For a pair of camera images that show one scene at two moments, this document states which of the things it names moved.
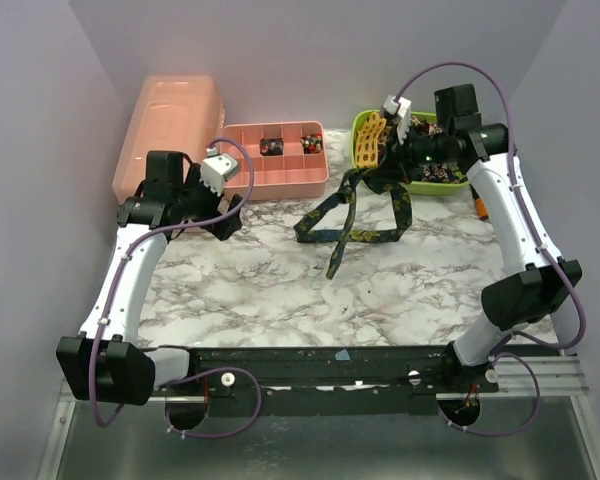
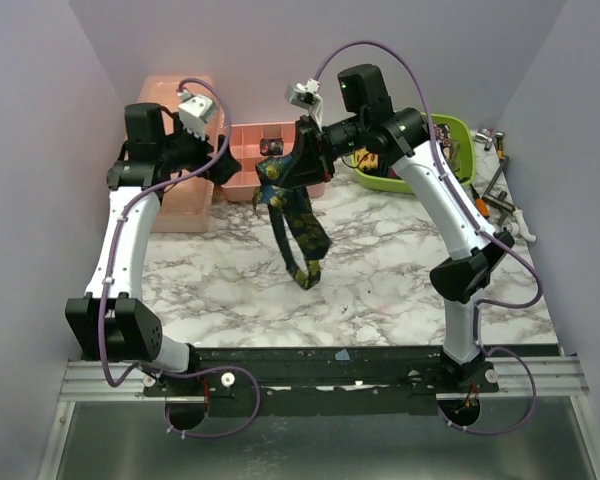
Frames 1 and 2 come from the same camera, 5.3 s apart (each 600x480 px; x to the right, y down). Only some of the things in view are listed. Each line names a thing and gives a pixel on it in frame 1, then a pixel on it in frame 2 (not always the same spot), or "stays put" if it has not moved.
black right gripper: [393, 151] -> [309, 151]
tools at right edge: [480, 205] stays put
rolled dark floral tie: [272, 146] stays put
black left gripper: [194, 182] -> [224, 169]
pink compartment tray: [290, 160] stays put
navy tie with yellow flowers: [380, 181] -> [304, 240]
